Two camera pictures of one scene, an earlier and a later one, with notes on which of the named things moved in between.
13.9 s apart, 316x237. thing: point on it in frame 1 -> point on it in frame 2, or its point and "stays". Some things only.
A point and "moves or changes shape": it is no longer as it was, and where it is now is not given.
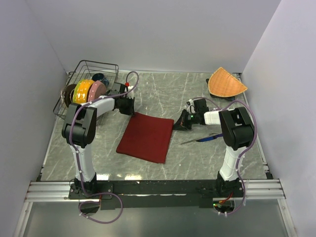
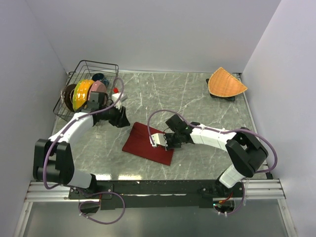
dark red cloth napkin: [146, 138] moves or changes shape
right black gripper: [182, 124] -> [169, 145]
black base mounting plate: [138, 194] stays
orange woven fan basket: [222, 83] stays
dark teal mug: [100, 76] stays
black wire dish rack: [89, 81] stays
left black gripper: [130, 111] -> [121, 119]
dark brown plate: [67, 94] stays
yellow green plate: [81, 89] stays
